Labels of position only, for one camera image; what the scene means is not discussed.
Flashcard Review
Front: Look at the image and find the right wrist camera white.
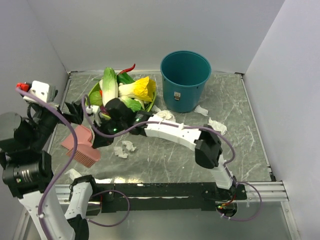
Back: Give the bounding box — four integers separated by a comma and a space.
85, 105, 102, 126

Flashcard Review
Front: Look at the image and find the purple onion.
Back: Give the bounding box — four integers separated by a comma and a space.
100, 105, 109, 116

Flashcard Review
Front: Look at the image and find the paper scrap front left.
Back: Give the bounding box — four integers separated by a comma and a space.
64, 168, 82, 181

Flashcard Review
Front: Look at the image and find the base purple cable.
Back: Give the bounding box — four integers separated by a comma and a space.
86, 189, 131, 228
216, 182, 263, 223

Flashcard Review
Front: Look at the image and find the paper scrap behind roll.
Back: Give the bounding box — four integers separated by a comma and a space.
151, 105, 162, 113

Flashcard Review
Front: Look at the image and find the pink hand brush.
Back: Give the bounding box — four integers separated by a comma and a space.
72, 144, 101, 168

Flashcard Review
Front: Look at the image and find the dark green pepper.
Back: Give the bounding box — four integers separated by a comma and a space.
117, 72, 135, 85

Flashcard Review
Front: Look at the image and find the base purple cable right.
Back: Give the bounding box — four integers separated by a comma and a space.
216, 182, 263, 223

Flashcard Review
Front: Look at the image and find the green vegetable basket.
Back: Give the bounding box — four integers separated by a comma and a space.
88, 81, 156, 112

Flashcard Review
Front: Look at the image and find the paper scrap right side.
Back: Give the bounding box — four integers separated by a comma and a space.
208, 117, 228, 136

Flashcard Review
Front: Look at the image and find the pink dustpan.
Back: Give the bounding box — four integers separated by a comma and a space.
60, 125, 93, 150

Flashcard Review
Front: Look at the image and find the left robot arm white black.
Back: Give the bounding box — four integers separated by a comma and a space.
0, 103, 99, 240

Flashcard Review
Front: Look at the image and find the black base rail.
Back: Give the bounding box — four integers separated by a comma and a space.
91, 182, 247, 213

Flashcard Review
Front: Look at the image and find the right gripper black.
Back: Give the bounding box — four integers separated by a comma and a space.
91, 117, 127, 149

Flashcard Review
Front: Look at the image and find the red chili pepper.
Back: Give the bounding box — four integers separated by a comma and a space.
118, 63, 136, 75

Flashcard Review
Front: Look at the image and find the green leafy bok choy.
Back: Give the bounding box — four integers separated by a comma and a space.
119, 96, 145, 112

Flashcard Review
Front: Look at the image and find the yellow white cabbage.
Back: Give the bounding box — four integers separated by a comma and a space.
118, 76, 156, 102

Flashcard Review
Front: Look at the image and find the teal plastic bucket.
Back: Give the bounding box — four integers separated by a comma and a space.
160, 50, 212, 113

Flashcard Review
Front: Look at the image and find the paper scrap near bucket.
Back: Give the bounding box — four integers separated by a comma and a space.
194, 105, 209, 117

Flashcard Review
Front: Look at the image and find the paper scrap centre lower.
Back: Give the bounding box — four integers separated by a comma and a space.
113, 146, 128, 159

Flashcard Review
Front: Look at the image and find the green white napa cabbage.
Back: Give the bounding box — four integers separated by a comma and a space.
100, 67, 118, 106

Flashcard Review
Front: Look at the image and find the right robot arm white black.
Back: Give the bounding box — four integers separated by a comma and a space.
83, 98, 237, 202

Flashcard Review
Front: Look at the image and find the paper scrap centre upper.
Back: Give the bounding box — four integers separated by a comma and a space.
122, 140, 136, 152

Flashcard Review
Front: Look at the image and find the round green cabbage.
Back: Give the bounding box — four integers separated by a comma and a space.
89, 90, 103, 106

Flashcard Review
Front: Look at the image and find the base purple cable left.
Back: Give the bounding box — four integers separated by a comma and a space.
86, 189, 131, 228

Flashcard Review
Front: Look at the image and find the white tissue roll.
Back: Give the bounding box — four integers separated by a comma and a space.
155, 110, 176, 122

